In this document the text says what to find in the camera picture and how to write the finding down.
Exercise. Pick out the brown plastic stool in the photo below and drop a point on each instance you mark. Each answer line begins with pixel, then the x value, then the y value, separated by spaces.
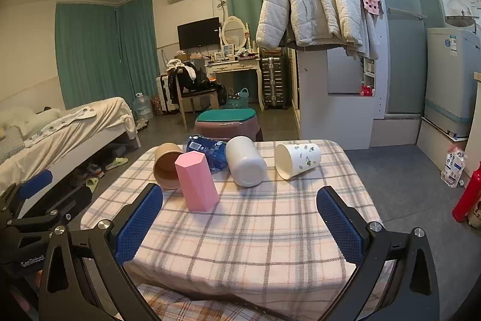
pixel 225 131

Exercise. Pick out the pile of clothes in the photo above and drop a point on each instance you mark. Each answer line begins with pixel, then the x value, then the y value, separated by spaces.
pixel 186 74

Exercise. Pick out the frosted glass sliding door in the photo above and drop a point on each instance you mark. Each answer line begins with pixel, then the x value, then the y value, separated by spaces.
pixel 406 42

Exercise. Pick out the white washing machine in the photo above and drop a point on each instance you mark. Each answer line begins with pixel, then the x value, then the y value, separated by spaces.
pixel 451 80

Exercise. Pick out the oval white mirror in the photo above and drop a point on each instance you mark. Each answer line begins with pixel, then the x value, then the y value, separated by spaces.
pixel 233 30

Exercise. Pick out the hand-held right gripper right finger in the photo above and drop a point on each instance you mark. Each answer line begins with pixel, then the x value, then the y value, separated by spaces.
pixel 340 227

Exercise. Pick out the black television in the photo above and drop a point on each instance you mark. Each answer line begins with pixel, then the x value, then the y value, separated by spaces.
pixel 198 33

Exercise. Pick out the white dressing table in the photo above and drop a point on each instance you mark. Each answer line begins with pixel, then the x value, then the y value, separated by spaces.
pixel 233 67

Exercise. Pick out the red bottle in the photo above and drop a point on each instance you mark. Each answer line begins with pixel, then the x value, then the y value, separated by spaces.
pixel 468 197

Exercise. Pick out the pink hexagonal cup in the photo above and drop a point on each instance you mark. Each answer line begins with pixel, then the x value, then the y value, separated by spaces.
pixel 196 182

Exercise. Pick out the plaid tablecloth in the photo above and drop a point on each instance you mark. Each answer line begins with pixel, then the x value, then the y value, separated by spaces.
pixel 244 234

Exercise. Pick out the green seat cushion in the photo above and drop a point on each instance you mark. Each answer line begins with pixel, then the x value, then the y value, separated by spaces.
pixel 225 115

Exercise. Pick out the silver suitcase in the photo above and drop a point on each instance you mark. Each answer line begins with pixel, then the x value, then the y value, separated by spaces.
pixel 274 82

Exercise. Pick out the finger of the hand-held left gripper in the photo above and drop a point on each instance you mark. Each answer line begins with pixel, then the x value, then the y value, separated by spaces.
pixel 35 181
pixel 71 201

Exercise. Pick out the grey sneaker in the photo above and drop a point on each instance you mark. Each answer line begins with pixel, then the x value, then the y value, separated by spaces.
pixel 94 170

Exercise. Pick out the white bed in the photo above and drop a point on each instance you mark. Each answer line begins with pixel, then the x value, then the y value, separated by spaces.
pixel 94 129

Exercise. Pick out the teal plastic basket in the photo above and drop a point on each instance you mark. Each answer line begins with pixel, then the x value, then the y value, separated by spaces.
pixel 237 100

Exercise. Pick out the printed white cloth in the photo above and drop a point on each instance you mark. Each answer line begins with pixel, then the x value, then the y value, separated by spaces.
pixel 60 125

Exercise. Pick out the orange plaid cloth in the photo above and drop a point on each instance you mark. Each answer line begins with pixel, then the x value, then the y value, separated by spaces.
pixel 169 302

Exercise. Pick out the white pillow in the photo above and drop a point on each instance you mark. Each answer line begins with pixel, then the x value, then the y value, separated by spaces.
pixel 34 120

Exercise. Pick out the white cup with green print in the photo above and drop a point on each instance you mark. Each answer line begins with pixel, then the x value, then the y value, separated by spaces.
pixel 298 159

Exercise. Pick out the wooden chair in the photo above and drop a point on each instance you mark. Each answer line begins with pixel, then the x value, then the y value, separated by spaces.
pixel 199 93

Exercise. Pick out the green slipper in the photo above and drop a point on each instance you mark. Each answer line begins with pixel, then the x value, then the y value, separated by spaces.
pixel 117 163

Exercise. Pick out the clear water jug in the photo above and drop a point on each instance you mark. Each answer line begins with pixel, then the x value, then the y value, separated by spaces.
pixel 142 107

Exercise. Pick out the plain white cup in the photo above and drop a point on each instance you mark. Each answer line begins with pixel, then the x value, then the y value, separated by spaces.
pixel 245 163

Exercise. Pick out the blue patterned cup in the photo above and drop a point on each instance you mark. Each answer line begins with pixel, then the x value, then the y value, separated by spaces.
pixel 206 151

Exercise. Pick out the white plastic bag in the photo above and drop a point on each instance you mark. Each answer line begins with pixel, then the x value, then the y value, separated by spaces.
pixel 454 167

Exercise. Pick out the brown paper cup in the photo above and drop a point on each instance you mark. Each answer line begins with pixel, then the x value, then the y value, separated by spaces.
pixel 165 168

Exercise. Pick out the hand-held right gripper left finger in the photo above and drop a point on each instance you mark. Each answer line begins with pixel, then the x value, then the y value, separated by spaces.
pixel 139 227

